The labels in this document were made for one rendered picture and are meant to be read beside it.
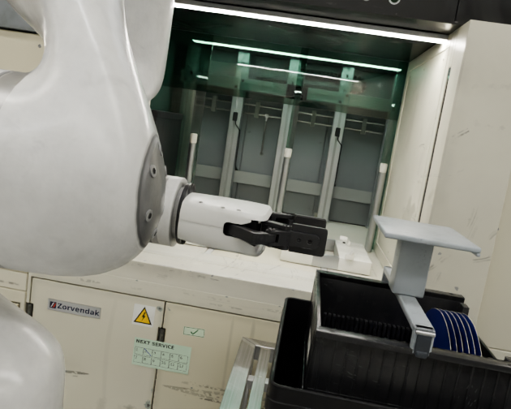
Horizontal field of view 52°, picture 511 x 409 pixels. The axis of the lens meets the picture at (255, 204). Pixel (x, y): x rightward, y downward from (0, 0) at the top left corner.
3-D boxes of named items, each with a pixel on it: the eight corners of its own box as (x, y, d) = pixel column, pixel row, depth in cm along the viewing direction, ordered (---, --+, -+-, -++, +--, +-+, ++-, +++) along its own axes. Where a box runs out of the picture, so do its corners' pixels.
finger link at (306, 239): (264, 246, 59) (323, 256, 58) (262, 251, 56) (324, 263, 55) (268, 218, 59) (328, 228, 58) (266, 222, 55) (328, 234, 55)
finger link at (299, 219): (271, 231, 68) (322, 239, 68) (269, 235, 65) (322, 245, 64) (275, 207, 68) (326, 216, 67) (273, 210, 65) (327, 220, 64)
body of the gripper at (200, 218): (183, 234, 68) (267, 248, 67) (161, 251, 58) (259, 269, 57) (191, 178, 67) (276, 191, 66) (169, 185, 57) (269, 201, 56)
